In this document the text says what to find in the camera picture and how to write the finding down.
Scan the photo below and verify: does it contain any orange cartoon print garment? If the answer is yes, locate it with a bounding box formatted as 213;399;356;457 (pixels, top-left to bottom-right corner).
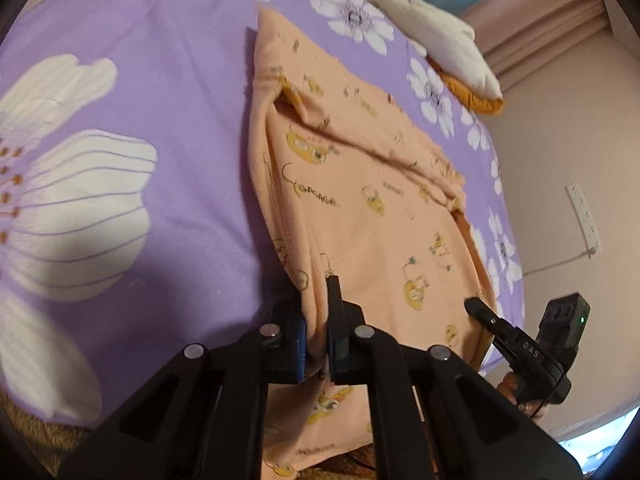
248;9;495;479

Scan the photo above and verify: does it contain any purple floral bed sheet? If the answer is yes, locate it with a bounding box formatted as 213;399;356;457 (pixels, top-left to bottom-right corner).
1;0;524;427

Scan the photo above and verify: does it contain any white goose plush toy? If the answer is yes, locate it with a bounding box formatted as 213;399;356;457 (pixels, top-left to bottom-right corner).
366;0;504;116

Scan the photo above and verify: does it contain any white power strip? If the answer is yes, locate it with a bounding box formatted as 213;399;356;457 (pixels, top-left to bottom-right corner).
566;183;602;258

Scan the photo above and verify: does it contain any person's right hand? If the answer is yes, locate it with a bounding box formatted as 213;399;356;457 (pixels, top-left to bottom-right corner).
497;372;551;418

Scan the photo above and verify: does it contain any brown fuzzy cloth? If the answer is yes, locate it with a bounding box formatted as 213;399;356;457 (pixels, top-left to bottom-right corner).
1;390;92;478

